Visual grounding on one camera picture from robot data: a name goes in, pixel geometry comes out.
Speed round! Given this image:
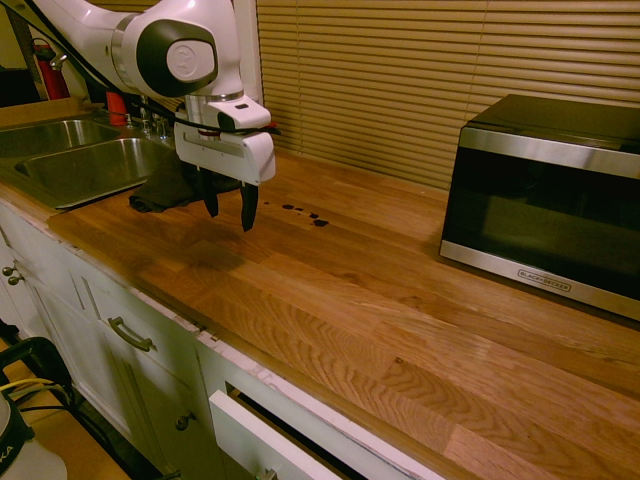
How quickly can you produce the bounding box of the black stand frame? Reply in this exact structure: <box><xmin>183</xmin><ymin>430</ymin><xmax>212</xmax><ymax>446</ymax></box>
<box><xmin>0</xmin><ymin>336</ymin><xmax>77</xmax><ymax>407</ymax></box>

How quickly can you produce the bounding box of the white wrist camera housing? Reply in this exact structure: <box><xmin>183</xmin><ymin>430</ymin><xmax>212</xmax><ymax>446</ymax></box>
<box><xmin>207</xmin><ymin>101</ymin><xmax>273</xmax><ymax>135</ymax></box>

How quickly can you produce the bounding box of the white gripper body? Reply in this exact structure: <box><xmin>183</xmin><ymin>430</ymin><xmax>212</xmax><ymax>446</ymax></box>
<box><xmin>173</xmin><ymin>122</ymin><xmax>277</xmax><ymax>187</ymax></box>

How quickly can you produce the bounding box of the open white drawer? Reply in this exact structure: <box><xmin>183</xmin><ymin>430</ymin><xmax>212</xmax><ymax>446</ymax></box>
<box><xmin>208</xmin><ymin>390</ymin><xmax>346</xmax><ymax>480</ymax></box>

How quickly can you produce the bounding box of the red fire extinguisher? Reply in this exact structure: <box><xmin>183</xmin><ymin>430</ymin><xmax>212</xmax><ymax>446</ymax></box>
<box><xmin>30</xmin><ymin>38</ymin><xmax>72</xmax><ymax>102</ymax></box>

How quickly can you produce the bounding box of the stainless steel double sink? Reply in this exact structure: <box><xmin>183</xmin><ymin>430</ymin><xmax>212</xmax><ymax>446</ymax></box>
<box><xmin>0</xmin><ymin>118</ymin><xmax>177</xmax><ymax>211</ymax></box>

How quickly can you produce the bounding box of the white kitchen cabinet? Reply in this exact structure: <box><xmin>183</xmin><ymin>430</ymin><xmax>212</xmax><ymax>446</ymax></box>
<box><xmin>0</xmin><ymin>197</ymin><xmax>431</xmax><ymax>480</ymax></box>

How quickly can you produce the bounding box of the dark liquid spill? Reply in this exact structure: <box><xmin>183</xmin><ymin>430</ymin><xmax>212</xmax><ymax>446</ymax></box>
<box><xmin>261</xmin><ymin>200</ymin><xmax>330</xmax><ymax>229</ymax></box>

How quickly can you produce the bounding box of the dark grey cloth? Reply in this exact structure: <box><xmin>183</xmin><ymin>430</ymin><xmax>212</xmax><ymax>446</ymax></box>
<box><xmin>128</xmin><ymin>153</ymin><xmax>242</xmax><ymax>214</ymax></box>

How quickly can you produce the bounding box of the yellow cable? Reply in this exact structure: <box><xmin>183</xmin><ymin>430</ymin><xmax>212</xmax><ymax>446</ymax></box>
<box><xmin>0</xmin><ymin>377</ymin><xmax>57</xmax><ymax>395</ymax></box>

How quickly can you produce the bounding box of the chrome gooseneck faucet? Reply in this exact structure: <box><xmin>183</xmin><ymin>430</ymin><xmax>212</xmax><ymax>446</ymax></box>
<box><xmin>48</xmin><ymin>53</ymin><xmax>170</xmax><ymax>142</ymax></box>

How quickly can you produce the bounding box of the brass drawer pull handle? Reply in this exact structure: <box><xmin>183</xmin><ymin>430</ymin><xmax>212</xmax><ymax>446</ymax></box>
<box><xmin>107</xmin><ymin>316</ymin><xmax>154</xmax><ymax>353</ymax></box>

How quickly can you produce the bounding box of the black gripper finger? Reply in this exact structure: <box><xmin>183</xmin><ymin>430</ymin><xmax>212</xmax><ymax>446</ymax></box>
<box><xmin>239</xmin><ymin>181</ymin><xmax>260</xmax><ymax>233</ymax></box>
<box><xmin>198</xmin><ymin>166</ymin><xmax>220</xmax><ymax>218</ymax></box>

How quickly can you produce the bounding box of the red spray bottle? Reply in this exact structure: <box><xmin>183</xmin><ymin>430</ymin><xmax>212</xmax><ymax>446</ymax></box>
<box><xmin>105</xmin><ymin>90</ymin><xmax>128</xmax><ymax>127</ymax></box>

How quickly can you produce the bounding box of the white window frame post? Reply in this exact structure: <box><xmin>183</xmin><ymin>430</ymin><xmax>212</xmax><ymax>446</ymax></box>
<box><xmin>241</xmin><ymin>0</ymin><xmax>264</xmax><ymax>107</ymax></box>

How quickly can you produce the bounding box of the wide beige window blind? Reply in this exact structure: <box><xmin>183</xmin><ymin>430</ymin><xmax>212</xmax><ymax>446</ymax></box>
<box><xmin>256</xmin><ymin>0</ymin><xmax>640</xmax><ymax>192</ymax></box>

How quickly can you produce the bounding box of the black steel microwave oven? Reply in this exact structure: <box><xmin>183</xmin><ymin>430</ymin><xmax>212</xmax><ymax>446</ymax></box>
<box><xmin>439</xmin><ymin>93</ymin><xmax>640</xmax><ymax>323</ymax></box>

